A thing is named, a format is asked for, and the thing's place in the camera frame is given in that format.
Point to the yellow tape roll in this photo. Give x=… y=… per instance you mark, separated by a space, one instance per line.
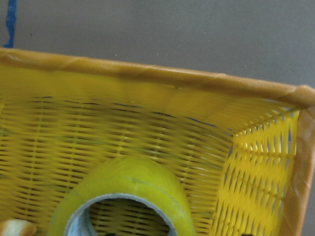
x=134 y=178

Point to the yellow plastic woven basket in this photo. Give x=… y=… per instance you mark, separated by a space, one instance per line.
x=243 y=149

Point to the toy croissant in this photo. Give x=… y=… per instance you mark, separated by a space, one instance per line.
x=17 y=227

